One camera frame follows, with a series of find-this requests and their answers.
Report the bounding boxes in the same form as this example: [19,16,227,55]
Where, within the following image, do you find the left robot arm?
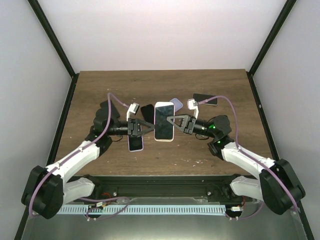
[21,100,155,219]

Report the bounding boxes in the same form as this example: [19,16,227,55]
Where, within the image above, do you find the black phone case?
[140,104,155,124]

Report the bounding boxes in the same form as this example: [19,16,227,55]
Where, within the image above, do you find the silver-edged black phone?
[192,93,218,106]

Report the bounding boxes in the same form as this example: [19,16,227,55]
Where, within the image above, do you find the light blue slotted strip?
[58,204,226,216]

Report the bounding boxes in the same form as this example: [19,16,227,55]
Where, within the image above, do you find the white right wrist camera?
[187,98,199,119]

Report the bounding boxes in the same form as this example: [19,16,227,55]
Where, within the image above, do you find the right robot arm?
[166,114,306,215]

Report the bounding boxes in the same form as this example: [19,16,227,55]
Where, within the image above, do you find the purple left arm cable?
[28,92,136,222]

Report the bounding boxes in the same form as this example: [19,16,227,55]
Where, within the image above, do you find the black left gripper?
[107,118,155,138]

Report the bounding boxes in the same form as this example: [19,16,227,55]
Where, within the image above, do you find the dark phone at left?
[99,100,121,119]

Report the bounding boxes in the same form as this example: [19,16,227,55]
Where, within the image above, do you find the black aluminium frame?
[13,0,316,240]

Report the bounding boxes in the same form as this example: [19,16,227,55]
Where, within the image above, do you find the beige phone case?
[153,101,175,143]

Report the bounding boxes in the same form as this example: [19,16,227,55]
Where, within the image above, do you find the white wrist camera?
[187,98,199,119]
[126,102,140,121]

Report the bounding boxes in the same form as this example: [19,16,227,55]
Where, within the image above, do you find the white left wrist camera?
[126,102,140,121]

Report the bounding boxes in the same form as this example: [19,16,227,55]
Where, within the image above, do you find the small lilac phone case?
[170,98,184,113]

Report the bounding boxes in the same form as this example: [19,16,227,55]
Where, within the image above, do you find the large lilac phone case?
[127,136,145,153]

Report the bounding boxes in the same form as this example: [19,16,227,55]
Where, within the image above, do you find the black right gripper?
[166,114,217,139]

